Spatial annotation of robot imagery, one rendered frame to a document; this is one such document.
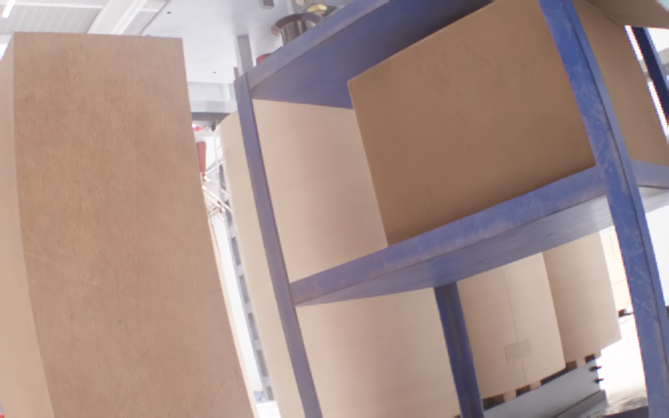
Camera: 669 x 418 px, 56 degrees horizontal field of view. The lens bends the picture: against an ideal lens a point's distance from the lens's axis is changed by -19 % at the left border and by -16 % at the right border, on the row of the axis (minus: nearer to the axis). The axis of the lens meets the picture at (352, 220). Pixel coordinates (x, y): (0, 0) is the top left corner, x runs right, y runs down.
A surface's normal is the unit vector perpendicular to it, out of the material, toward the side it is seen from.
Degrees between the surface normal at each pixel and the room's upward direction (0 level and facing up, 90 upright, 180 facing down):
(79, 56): 90
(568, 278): 90
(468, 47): 90
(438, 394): 90
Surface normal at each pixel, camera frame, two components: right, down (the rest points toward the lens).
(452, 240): -0.69, 0.02
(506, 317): 0.27, -0.24
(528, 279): 0.65, -0.29
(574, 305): -0.01, -0.18
